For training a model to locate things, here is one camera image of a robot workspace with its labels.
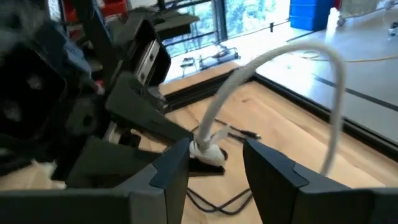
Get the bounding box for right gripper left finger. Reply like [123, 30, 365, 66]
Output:
[0, 138, 191, 224]

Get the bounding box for grey side desk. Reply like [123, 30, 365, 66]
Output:
[130, 6, 200, 42]

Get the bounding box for red storage bins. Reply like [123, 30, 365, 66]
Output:
[62, 0, 129, 19]

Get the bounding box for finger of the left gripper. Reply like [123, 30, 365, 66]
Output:
[104, 71, 194, 144]
[65, 136, 225, 189]

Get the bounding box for black USB cable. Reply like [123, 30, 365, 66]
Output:
[186, 118, 262, 216]

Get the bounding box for blue storage bin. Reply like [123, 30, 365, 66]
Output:
[289, 0, 335, 31]

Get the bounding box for black aluminium table frame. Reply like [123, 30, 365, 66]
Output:
[160, 67, 398, 162]

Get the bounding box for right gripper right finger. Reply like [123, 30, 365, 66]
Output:
[242, 138, 398, 224]

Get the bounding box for white braided USB cable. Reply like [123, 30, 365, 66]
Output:
[188, 42, 346, 177]

